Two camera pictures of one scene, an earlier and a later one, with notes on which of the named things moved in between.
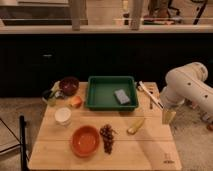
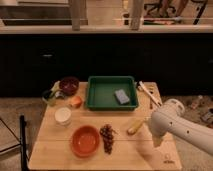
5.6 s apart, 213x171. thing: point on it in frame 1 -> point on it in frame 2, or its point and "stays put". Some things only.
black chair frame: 21,143 stays put
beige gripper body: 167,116 -> 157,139
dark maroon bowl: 69,86 stays put
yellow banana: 134,128 stays put
